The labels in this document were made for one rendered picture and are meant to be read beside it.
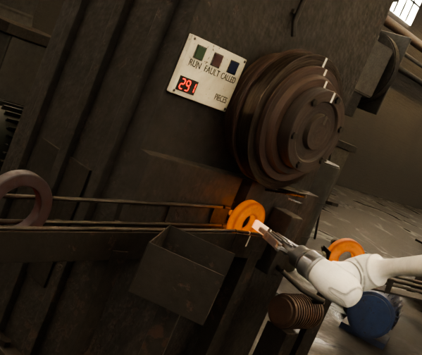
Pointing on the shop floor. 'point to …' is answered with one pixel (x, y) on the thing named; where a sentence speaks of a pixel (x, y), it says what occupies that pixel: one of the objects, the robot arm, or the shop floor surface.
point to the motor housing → (287, 322)
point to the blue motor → (373, 317)
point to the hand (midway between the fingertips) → (261, 228)
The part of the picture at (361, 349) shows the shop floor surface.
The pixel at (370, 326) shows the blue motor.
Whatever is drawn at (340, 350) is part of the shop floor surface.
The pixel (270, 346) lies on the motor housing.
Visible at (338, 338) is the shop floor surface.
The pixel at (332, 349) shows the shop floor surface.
